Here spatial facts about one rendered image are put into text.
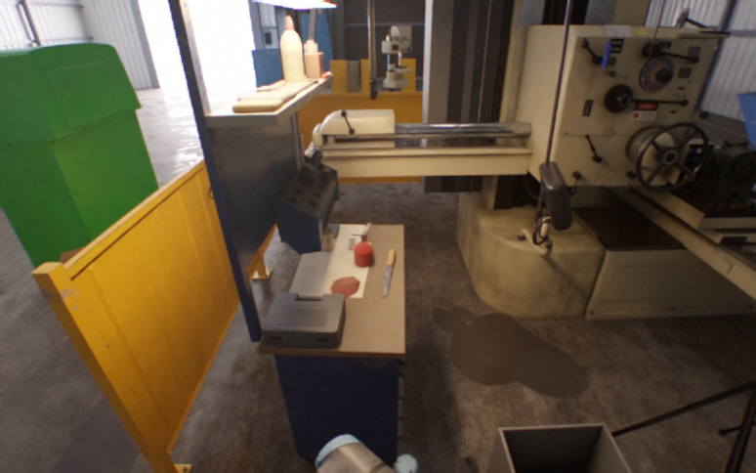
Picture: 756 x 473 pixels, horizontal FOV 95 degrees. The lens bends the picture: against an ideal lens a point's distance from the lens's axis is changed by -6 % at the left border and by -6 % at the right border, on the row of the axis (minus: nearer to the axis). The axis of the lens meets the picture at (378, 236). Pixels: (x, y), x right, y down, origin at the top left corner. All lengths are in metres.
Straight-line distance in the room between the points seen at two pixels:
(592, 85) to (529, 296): 1.43
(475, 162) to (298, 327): 1.63
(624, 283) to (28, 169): 4.46
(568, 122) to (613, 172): 0.45
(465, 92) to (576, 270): 1.44
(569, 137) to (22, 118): 3.62
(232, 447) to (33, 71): 2.78
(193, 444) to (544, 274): 2.37
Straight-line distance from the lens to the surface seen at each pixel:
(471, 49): 2.72
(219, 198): 1.09
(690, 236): 3.13
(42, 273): 1.49
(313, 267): 1.68
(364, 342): 1.31
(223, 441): 2.35
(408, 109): 4.49
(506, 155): 2.52
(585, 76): 2.27
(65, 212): 3.74
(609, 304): 3.18
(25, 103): 3.58
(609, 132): 2.42
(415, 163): 2.41
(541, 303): 2.92
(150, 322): 1.97
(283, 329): 1.29
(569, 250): 2.73
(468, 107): 2.76
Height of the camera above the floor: 1.89
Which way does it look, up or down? 30 degrees down
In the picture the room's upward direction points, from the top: 1 degrees counter-clockwise
